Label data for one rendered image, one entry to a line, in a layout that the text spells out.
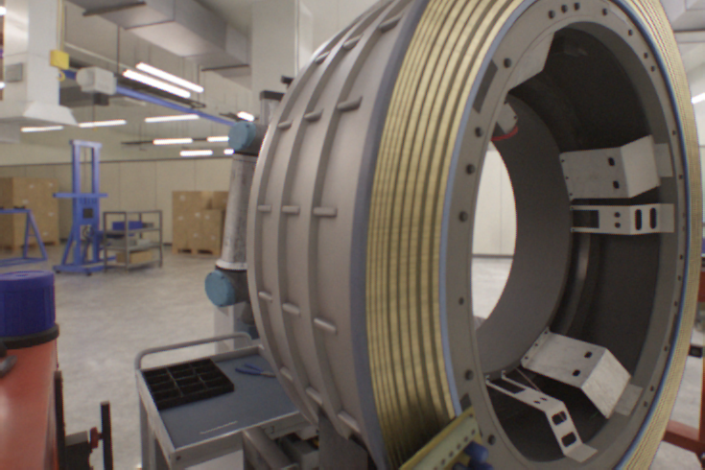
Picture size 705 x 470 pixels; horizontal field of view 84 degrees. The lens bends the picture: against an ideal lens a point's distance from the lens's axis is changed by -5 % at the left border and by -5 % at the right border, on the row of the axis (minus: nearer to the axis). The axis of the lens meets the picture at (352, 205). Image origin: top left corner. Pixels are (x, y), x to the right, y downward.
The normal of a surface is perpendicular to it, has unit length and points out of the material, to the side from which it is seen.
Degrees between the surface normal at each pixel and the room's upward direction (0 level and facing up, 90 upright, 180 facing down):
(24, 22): 90
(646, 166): 104
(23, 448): 0
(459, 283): 90
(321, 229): 84
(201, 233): 90
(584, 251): 81
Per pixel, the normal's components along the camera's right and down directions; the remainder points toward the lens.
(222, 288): -0.52, 0.11
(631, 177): 0.08, 0.27
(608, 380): 0.29, -0.47
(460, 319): 0.58, 0.02
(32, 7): 0.97, 0.00
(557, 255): -0.79, -0.23
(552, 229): -0.82, 0.00
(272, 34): -0.26, 0.02
